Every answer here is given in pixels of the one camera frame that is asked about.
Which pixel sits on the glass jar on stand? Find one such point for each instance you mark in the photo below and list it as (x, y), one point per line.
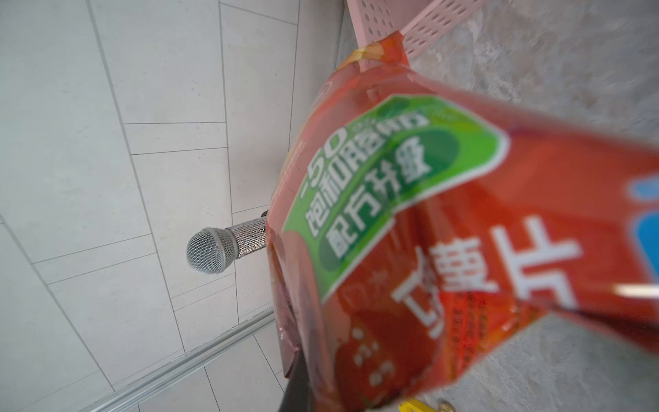
(212, 250)

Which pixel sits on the red chips bag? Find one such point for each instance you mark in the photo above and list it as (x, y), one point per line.
(416, 227)

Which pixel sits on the pink plastic basket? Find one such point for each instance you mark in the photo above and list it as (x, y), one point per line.
(420, 22)

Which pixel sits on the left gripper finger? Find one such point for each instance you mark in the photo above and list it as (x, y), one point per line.
(298, 396)

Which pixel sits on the yellow plastic frame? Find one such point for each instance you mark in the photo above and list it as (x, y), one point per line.
(414, 405)

